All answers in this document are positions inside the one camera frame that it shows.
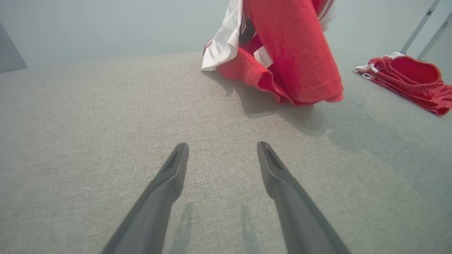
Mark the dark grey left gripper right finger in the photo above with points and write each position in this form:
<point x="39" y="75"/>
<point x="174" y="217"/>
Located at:
<point x="300" y="218"/>

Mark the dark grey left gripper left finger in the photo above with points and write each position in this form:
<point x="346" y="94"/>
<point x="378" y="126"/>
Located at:
<point x="155" y="211"/>

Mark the red Bulls jersey white sleeves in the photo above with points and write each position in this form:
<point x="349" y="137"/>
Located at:
<point x="296" y="53"/>

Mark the red Bulls shorts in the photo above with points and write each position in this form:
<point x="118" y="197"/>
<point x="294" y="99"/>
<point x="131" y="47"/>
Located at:
<point x="416" y="81"/>

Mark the grey fabric sofa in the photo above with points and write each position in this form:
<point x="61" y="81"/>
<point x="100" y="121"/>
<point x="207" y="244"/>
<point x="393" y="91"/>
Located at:
<point x="88" y="123"/>

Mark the grey metal stand legs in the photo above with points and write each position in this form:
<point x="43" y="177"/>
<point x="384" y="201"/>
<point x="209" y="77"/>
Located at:
<point x="420" y="26"/>

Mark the grey partition post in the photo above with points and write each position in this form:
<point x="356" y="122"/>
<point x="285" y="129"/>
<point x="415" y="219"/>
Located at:
<point x="436" y="38"/>

